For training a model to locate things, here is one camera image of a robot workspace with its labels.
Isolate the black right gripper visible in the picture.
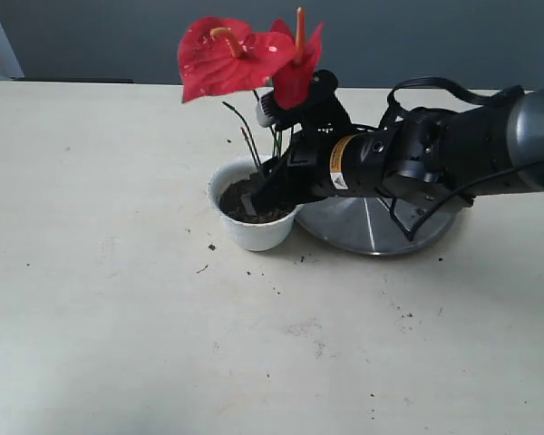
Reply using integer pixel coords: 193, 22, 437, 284
248, 130, 398, 216

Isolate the red artificial anthurium plant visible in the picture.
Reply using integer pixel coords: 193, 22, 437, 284
177, 9, 342, 170

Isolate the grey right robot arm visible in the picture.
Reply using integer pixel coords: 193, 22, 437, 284
242, 86, 544, 215

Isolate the white scalloped flower pot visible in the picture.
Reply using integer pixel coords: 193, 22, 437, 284
207, 156, 302, 252

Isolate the round steel plate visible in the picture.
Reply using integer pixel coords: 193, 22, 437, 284
296, 198, 457, 256

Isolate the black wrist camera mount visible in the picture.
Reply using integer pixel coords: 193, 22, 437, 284
256, 70, 353, 131

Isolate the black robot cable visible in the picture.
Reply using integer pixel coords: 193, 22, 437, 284
378, 79, 518, 241

